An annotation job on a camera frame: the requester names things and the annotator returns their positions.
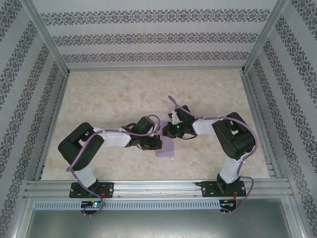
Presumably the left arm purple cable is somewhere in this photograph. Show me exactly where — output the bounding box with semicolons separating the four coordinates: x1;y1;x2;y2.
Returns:
66;114;161;218

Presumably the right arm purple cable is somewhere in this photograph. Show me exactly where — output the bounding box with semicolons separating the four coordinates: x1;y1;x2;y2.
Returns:
167;95;259;217

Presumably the grey wall base strip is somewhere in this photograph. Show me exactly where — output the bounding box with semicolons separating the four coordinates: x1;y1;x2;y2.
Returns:
68;66;245;72

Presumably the aluminium frame post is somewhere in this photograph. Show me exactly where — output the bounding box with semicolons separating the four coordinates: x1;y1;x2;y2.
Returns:
241;0;290;74
23;0;71;75

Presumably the aluminium mounting rail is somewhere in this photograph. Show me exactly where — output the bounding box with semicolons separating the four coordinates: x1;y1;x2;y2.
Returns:
23;179;294;199

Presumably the grey metal sheet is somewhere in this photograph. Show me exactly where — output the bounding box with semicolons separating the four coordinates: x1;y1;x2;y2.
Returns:
23;209;303;238

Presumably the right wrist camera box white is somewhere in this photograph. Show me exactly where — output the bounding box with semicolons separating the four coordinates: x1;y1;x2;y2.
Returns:
168;110;183;124

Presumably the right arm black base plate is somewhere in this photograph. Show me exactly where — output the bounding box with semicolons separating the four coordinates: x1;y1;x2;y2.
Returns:
201;180;247;198

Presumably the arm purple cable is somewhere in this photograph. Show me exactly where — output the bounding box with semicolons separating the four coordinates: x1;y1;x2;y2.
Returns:
66;114;161;218
167;95;259;217

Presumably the aluminium table side rail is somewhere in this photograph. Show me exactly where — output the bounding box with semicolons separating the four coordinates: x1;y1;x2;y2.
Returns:
241;73;282;179
34;74;70;180

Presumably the grey slotted cable duct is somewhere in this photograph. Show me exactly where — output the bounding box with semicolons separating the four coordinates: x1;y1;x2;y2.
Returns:
33;200;221;210

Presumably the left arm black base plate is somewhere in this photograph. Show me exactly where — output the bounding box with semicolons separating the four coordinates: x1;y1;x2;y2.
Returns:
69;182;115;199

